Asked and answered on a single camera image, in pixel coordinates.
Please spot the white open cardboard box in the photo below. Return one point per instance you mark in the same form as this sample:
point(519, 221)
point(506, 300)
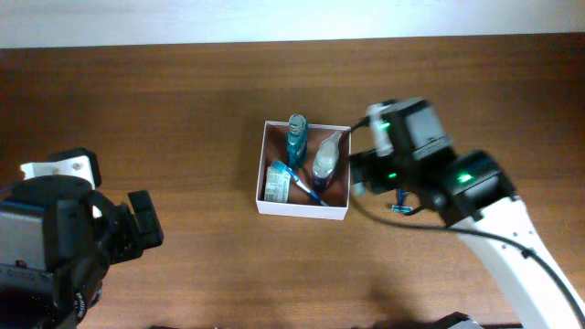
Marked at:
point(300, 204)

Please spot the teal mouthwash bottle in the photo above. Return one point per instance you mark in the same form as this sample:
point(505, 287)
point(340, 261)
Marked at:
point(297, 141)

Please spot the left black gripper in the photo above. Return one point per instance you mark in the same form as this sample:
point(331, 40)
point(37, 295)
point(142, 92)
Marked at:
point(144, 219)

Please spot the purple soap pump bottle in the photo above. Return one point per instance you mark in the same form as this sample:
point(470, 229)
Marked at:
point(325, 162)

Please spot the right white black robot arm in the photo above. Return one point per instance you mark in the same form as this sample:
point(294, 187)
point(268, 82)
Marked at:
point(475, 200)

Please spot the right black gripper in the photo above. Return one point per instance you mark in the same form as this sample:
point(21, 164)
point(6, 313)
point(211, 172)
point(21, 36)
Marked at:
point(366, 171)

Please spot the blue white toothbrush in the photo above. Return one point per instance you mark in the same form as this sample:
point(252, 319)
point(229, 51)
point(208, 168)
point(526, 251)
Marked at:
point(282, 167)

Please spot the blue disposable razor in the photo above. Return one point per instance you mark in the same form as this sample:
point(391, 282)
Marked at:
point(400, 206)

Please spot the green white soap box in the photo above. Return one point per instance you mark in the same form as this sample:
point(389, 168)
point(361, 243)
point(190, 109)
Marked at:
point(277, 186)

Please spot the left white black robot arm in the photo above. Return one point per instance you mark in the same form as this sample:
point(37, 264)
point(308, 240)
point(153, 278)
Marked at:
point(34, 299)

